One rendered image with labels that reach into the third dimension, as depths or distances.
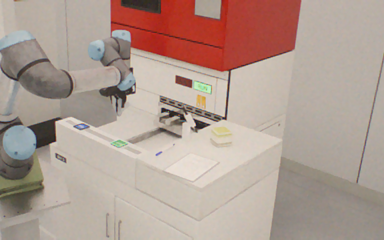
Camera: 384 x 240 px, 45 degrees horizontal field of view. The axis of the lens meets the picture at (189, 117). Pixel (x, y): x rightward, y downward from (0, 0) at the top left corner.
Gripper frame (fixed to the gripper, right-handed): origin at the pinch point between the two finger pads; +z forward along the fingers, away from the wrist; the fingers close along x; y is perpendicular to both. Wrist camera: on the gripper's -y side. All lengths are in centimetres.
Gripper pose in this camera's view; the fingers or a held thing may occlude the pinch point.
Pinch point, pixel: (117, 114)
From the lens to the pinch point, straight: 202.4
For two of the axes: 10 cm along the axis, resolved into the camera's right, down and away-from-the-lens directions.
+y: 6.4, -2.5, 7.3
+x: -7.7, -2.8, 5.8
